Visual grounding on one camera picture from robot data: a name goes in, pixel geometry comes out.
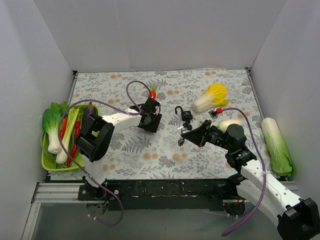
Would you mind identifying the red chili pepper toy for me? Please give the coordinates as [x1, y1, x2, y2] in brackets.
[66, 120, 82, 168]

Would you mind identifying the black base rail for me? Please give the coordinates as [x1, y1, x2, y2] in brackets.
[77, 178, 248, 216]

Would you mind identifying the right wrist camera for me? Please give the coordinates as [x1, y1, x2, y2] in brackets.
[207, 108, 223, 120]

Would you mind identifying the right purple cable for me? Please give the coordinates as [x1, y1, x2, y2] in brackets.
[216, 107, 268, 237]

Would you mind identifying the yellow napa cabbage toy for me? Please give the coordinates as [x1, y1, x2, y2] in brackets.
[191, 82, 229, 113]

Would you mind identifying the black key bunch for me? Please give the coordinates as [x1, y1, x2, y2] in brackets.
[177, 121, 193, 132]

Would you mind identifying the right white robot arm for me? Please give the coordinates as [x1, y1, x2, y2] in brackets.
[181, 120, 320, 240]

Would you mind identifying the floral tablecloth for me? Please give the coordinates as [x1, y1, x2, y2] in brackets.
[70, 69, 272, 180]

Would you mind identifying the orange toy carrot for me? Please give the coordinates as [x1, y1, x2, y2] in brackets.
[148, 83, 158, 99]

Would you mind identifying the green plastic tray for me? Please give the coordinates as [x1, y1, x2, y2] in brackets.
[40, 103, 100, 172]

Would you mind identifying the black padlock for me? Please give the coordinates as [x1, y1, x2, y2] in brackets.
[174, 106, 193, 124]

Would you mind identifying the purple eggplant toy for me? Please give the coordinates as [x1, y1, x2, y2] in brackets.
[82, 102, 98, 125]

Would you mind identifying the bok choy toy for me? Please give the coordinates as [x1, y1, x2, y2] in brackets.
[42, 108, 61, 155]

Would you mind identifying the large green napa cabbage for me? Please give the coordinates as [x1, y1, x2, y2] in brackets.
[261, 117, 296, 177]

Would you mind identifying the white radish toy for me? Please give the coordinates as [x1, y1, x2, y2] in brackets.
[210, 119, 242, 132]

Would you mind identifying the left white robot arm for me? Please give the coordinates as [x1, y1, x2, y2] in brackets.
[75, 97, 162, 200]

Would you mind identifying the celery stalk toy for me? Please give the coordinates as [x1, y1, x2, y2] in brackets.
[55, 107, 81, 164]

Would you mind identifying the green leafy lettuce toy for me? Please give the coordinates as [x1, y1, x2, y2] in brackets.
[50, 101, 69, 117]

